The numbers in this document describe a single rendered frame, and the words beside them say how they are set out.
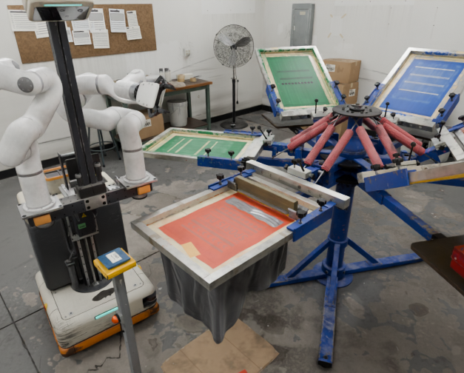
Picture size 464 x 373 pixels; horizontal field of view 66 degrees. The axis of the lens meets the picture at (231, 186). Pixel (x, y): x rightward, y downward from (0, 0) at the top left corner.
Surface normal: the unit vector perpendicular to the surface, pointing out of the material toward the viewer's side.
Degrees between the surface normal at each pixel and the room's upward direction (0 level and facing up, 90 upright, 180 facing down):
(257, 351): 0
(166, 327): 0
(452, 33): 90
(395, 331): 0
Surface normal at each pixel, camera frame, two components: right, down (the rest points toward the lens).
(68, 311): -0.01, -0.89
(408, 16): -0.74, 0.31
